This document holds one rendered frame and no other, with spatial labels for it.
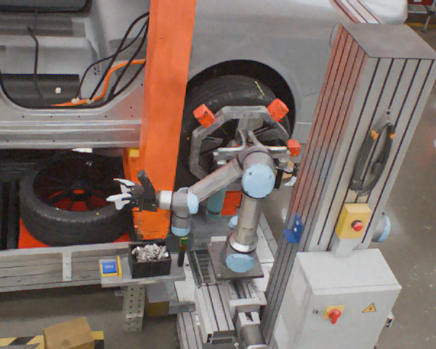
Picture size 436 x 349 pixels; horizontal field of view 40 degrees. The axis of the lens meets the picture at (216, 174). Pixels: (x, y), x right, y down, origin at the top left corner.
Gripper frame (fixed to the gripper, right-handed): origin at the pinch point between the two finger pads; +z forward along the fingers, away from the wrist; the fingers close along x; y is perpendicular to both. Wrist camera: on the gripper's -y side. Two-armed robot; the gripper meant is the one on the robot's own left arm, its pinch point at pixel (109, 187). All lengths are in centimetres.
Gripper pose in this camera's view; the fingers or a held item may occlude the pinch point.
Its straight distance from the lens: 241.7
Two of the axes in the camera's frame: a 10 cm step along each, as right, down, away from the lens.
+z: -9.9, -1.4, -0.5
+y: -1.4, 8.6, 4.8
